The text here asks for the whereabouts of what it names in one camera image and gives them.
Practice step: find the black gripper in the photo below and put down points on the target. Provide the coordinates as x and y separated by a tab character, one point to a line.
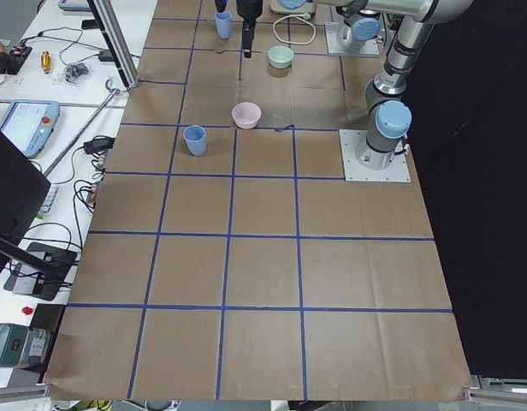
247	9

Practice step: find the blue cup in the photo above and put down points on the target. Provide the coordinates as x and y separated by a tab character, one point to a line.
195	138
223	22

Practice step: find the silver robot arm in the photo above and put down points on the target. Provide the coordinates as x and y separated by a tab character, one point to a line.
389	119
358	28

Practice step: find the gloved person hand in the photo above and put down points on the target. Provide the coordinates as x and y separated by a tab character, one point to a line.
0	60

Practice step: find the green bowl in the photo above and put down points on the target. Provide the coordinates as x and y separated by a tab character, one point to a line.
280	57

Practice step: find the pink bowl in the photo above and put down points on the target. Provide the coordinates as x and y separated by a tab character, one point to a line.
246	115

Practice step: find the metal rod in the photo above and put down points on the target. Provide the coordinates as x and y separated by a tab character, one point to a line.
112	93

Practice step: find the black phone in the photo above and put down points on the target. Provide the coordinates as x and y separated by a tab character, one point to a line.
89	24

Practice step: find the black power adapter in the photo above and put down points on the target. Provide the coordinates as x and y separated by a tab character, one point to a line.
98	144

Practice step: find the brown paper mat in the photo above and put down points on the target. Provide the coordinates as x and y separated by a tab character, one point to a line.
255	271

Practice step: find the blue teach pendant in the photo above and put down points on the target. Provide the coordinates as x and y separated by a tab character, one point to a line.
28	124

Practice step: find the black monitor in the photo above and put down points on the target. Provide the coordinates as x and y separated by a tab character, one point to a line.
23	189

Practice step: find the black monitor base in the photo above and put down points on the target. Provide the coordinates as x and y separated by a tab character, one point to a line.
40	271

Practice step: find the black small box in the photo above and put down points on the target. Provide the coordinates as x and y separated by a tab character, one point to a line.
48	316

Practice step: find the green box device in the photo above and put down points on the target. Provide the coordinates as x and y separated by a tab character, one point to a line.
22	346

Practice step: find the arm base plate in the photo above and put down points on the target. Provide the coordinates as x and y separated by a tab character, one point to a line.
362	164
335	49

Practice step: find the aluminium frame post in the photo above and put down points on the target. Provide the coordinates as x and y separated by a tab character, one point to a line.
104	14

